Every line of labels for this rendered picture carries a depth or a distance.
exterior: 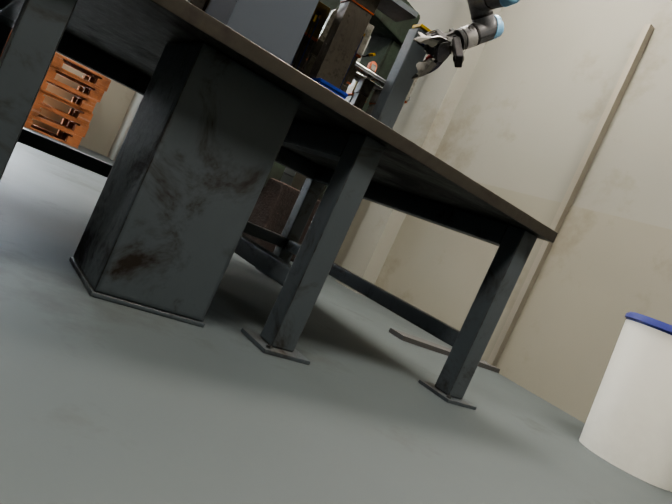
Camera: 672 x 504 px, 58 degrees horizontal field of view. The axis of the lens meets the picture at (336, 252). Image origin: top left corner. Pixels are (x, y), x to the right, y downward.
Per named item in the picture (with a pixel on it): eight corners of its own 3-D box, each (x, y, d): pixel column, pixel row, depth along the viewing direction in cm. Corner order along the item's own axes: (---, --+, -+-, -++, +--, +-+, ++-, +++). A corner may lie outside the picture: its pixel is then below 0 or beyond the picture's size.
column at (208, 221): (203, 328, 163) (305, 100, 160) (90, 296, 145) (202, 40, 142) (169, 291, 188) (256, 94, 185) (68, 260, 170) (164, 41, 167)
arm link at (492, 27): (489, 12, 212) (494, 37, 215) (462, 22, 209) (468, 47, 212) (503, 10, 205) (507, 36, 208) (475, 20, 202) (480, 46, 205)
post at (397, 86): (372, 151, 222) (423, 40, 221) (383, 153, 216) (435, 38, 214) (356, 142, 219) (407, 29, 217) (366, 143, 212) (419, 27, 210)
